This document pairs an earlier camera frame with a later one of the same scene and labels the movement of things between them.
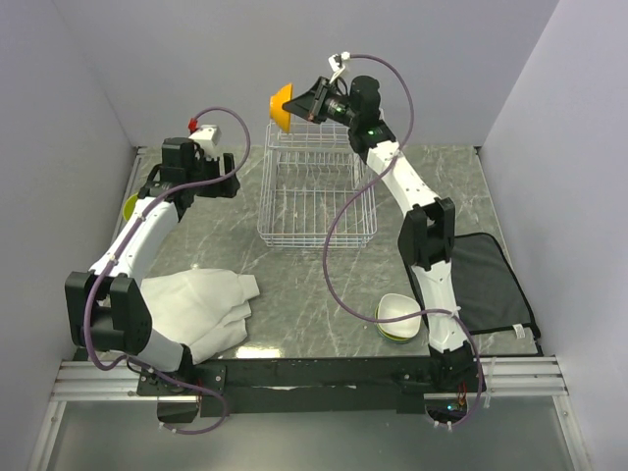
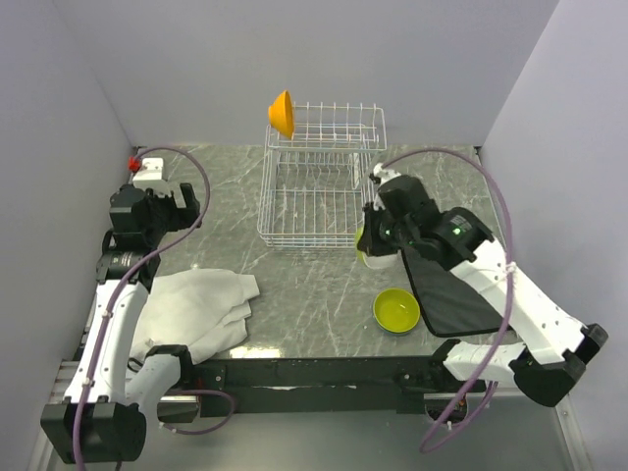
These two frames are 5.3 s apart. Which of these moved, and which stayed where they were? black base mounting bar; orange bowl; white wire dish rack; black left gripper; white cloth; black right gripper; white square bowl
Moved: black left gripper; white square bowl; black right gripper; orange bowl
Stayed: white wire dish rack; white cloth; black base mounting bar
